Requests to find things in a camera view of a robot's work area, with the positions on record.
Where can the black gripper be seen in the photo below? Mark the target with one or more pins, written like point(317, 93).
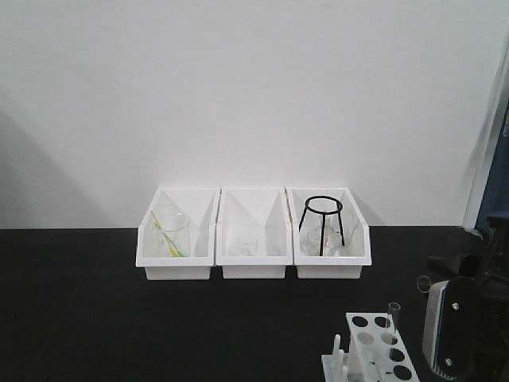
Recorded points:
point(491, 276)

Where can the white storage bin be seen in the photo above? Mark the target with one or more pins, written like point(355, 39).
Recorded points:
point(264, 211)
point(177, 235)
point(352, 258)

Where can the glass flask under tripod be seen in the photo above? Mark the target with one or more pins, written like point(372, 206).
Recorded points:
point(323, 242)

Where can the yellow green stirring rod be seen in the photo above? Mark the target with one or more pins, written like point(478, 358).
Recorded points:
point(169, 236)

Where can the middle white storage bin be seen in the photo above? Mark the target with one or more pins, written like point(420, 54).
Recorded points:
point(264, 211)

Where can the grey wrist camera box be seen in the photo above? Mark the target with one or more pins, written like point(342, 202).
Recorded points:
point(448, 335)

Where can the black wire tripod stand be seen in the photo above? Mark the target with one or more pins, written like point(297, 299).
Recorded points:
point(317, 210)

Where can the left white storage bin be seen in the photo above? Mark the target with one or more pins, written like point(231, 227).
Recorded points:
point(177, 235)

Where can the right white storage bin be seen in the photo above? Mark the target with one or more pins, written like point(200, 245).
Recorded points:
point(352, 258)

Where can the white test tube rack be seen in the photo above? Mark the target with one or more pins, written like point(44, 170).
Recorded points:
point(376, 352)

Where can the glass test tube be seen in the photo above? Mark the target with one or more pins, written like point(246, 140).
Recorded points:
point(393, 311)
point(423, 284)

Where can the glass beaker in left bin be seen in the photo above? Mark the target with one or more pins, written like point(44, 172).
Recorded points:
point(175, 235)

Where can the small glass beaker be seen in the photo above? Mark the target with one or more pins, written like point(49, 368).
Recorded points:
point(247, 243)

